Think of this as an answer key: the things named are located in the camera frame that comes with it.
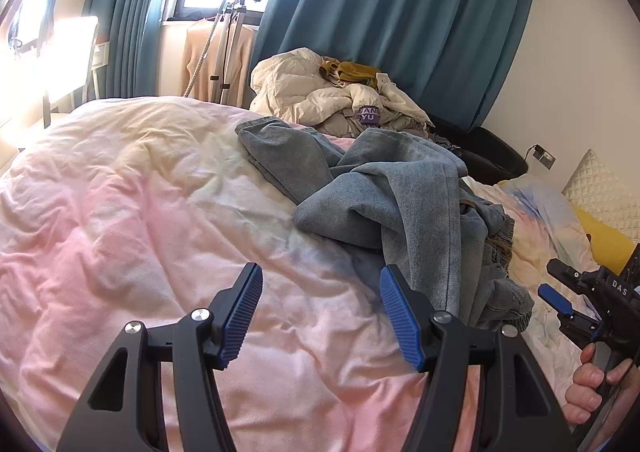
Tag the white chair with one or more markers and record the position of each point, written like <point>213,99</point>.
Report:
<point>75,57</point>

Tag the teal curtain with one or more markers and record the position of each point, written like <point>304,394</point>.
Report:
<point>400,7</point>
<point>130,17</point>

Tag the garment steamer stand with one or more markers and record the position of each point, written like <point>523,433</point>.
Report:
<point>235,2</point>

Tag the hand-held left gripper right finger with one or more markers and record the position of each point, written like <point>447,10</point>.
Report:
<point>400,317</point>

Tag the mustard yellow cloth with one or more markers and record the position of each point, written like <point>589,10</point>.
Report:
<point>352,71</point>

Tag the person's right hand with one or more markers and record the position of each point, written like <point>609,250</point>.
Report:
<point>585,397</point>

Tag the beige hanging sweater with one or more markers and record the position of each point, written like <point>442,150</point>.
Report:
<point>200,62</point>

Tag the pink pastel duvet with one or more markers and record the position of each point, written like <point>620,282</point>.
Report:
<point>150,212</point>

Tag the pastel pillow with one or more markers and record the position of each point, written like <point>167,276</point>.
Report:
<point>545,212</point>

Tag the cream down jacket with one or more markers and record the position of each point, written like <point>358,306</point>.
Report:
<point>300,92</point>

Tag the white quilted pillow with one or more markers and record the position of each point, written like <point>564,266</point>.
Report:
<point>597,187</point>

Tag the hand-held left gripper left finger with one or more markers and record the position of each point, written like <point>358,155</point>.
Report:
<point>242,317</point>

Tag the wall socket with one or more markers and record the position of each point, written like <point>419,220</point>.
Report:
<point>542,156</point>

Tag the blue denim jeans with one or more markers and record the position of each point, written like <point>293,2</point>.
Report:
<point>390,192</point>

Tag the yellow pillow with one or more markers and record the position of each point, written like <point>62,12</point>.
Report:
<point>607,242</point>

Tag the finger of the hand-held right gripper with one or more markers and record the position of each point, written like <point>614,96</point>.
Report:
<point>554,297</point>
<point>570,276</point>

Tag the black armchair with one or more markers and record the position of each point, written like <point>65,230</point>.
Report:
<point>487,152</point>

